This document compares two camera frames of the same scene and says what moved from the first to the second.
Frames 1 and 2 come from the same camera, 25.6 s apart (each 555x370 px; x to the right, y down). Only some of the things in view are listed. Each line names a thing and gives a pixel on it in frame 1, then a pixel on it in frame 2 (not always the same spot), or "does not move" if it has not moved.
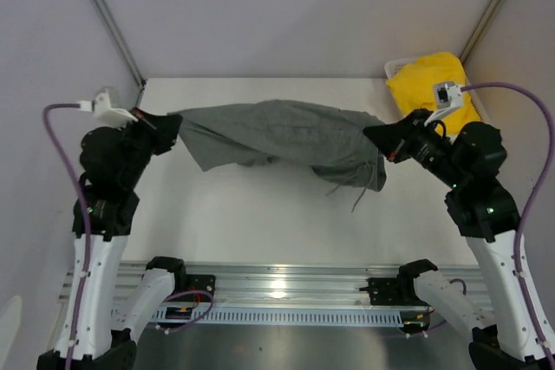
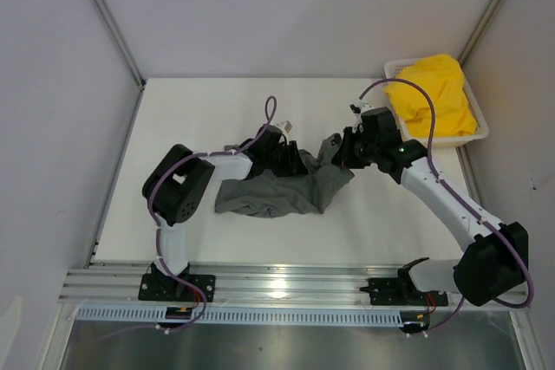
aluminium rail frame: [267, 285] does not move
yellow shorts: [412, 85] does not move
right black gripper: [397, 139] to [344, 159]
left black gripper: [162, 128] to [294, 166]
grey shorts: [330, 140] to [276, 195]
